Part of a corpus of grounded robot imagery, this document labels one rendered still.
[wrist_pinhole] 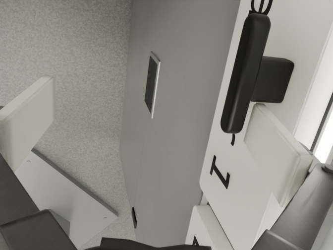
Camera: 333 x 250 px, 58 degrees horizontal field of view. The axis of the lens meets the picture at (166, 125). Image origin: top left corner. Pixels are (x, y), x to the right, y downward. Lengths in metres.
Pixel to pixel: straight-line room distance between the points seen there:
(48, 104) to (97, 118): 0.98
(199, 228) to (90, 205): 1.04
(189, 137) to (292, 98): 0.23
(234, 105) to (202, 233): 0.18
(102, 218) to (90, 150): 0.33
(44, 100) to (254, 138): 0.13
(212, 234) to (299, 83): 0.18
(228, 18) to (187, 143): 0.18
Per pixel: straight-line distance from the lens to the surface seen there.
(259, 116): 0.20
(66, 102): 1.15
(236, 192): 0.26
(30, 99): 0.17
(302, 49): 0.20
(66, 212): 1.37
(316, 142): 0.21
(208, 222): 0.33
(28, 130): 0.17
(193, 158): 0.40
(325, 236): 0.21
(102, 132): 1.20
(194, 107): 0.39
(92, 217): 1.39
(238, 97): 0.19
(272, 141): 0.17
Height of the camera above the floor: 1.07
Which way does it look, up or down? 60 degrees down
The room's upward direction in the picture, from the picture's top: 151 degrees clockwise
